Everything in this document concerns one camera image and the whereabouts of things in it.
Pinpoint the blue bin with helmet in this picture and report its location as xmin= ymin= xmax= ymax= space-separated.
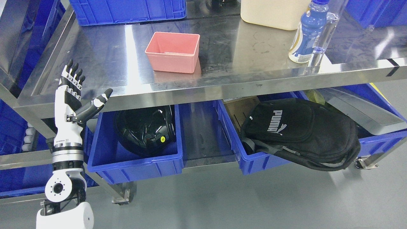
xmin=87 ymin=105 xmax=184 ymax=184

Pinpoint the beige plastic container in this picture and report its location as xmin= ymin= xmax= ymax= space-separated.
xmin=240 ymin=0 xmax=311 ymax=31

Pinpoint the cardboard box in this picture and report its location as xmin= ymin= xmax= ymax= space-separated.
xmin=223 ymin=96 xmax=260 ymax=132

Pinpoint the pink plastic storage box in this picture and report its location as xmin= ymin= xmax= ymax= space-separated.
xmin=144 ymin=31 xmax=200 ymax=73

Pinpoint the stainless steel table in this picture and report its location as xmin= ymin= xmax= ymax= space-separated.
xmin=0 ymin=0 xmax=407 ymax=205

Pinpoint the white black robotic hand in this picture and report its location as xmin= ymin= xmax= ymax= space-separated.
xmin=54 ymin=59 xmax=113 ymax=148

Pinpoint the blue drink bottle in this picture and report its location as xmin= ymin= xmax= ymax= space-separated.
xmin=288 ymin=0 xmax=329 ymax=64

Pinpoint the black Puma backpack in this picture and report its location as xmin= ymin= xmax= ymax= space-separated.
xmin=240 ymin=98 xmax=361 ymax=171

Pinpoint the black helmet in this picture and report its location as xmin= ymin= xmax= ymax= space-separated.
xmin=114 ymin=105 xmax=176 ymax=157

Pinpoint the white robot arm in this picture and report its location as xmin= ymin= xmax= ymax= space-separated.
xmin=35 ymin=143 xmax=94 ymax=229

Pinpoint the blue crate on table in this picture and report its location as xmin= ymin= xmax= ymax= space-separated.
xmin=69 ymin=0 xmax=187 ymax=26

